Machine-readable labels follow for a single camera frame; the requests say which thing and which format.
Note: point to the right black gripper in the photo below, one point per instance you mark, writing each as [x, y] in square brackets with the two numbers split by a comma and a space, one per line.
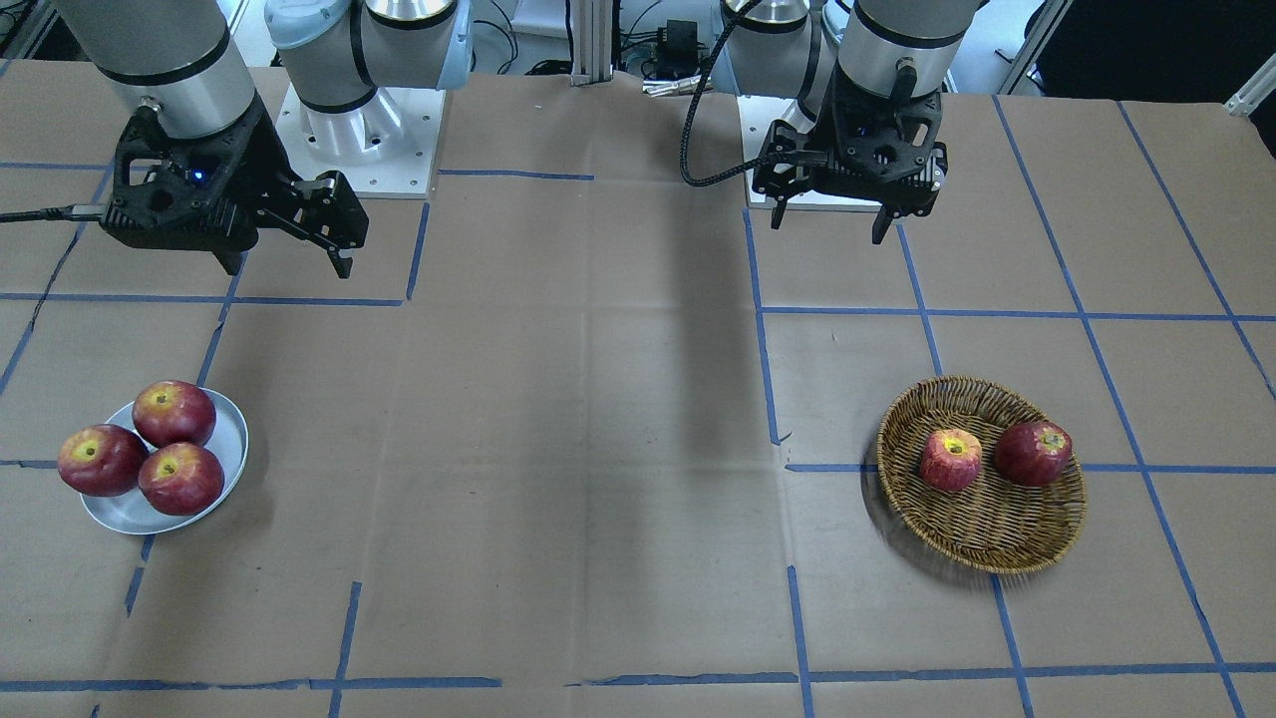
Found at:
[261, 158]

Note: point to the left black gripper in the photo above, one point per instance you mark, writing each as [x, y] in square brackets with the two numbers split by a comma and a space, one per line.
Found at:
[823, 132]

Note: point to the red apple yellow top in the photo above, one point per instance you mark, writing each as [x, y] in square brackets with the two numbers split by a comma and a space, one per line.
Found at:
[951, 461]

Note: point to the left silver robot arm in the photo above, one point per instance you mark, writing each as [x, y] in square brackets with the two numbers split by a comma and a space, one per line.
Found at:
[863, 81]

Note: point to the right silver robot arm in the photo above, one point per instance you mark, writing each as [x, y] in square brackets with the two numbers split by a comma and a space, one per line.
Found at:
[336, 53]

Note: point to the red apple top of plate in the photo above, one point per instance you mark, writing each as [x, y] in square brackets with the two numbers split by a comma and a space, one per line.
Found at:
[174, 412]

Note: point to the red apple front on plate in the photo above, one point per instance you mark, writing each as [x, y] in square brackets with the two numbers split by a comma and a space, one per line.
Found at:
[181, 480]

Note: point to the red apple on plate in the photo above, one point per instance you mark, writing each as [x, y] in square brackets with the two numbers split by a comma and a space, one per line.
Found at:
[181, 480]
[102, 461]

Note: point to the grey metal plate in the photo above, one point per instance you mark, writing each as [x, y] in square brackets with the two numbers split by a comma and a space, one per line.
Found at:
[130, 514]

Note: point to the dark red apple in basket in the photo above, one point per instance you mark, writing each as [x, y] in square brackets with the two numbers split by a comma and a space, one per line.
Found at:
[1033, 454]

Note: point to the woven wicker basket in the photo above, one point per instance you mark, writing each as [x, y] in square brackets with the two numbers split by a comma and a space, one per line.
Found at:
[994, 524]

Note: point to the black power adapter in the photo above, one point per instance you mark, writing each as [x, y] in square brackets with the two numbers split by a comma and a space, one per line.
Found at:
[678, 45]

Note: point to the aluminium frame post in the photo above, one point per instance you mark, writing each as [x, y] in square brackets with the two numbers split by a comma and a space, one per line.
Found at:
[592, 28]

